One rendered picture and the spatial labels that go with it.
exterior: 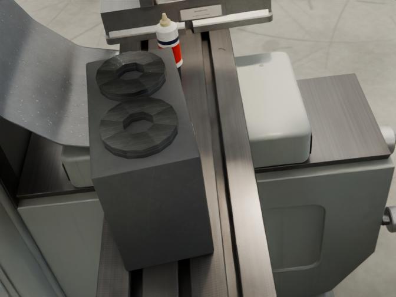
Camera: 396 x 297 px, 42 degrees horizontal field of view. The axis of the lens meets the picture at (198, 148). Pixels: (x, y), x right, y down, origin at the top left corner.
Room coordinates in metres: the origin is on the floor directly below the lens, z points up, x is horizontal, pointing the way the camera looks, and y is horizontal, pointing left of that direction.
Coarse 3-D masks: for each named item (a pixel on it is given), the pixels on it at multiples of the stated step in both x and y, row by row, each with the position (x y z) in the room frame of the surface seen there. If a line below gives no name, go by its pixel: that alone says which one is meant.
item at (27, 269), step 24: (0, 120) 0.83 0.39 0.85; (0, 144) 0.79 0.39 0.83; (24, 144) 0.88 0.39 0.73; (0, 168) 0.73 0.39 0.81; (0, 192) 0.70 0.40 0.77; (0, 216) 0.69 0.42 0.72; (0, 240) 0.67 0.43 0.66; (24, 240) 0.70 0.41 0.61; (0, 264) 0.66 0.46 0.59; (24, 264) 0.68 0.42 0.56; (0, 288) 0.65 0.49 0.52; (24, 288) 0.66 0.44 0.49; (48, 288) 0.69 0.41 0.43
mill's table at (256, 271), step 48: (144, 48) 0.93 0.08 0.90; (192, 48) 0.87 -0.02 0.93; (192, 96) 0.72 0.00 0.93; (240, 96) 0.70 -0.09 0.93; (240, 144) 0.58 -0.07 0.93; (240, 192) 0.48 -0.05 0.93; (240, 240) 0.40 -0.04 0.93; (144, 288) 0.35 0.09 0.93; (192, 288) 0.34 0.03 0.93; (240, 288) 0.34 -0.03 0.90
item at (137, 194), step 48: (96, 96) 0.52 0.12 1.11; (144, 96) 0.50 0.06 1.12; (96, 144) 0.43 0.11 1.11; (144, 144) 0.40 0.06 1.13; (192, 144) 0.41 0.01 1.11; (96, 192) 0.38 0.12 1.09; (144, 192) 0.38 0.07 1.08; (192, 192) 0.39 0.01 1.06; (144, 240) 0.38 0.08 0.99; (192, 240) 0.38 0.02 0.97
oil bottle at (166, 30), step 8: (160, 24) 0.82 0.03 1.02; (168, 24) 0.82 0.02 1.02; (176, 24) 0.83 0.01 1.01; (160, 32) 0.81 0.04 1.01; (168, 32) 0.81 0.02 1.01; (176, 32) 0.82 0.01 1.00; (160, 40) 0.81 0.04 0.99; (168, 40) 0.81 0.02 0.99; (176, 40) 0.81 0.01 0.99; (176, 48) 0.81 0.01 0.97; (176, 56) 0.81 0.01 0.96; (176, 64) 0.81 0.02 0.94
